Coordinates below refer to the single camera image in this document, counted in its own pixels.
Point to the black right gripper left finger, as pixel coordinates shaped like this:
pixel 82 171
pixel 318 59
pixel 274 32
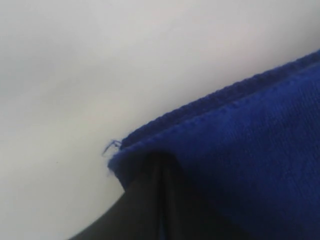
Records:
pixel 136 214

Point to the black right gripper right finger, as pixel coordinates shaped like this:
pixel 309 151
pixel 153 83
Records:
pixel 185 214

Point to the blue towel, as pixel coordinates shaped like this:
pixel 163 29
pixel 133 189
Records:
pixel 252 148

